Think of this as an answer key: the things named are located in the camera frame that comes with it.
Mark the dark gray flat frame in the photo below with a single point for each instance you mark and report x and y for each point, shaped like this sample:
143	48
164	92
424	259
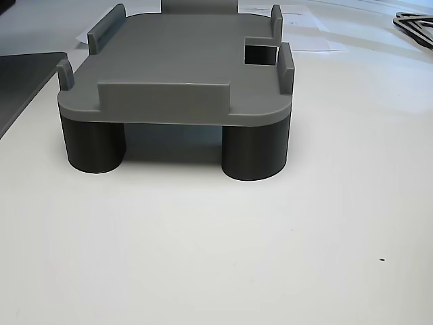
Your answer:
400	20

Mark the gray flat plate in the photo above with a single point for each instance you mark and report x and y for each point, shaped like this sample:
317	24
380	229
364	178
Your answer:
20	78

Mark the gray holder with black legs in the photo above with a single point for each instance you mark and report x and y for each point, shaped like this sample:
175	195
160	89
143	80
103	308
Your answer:
169	50

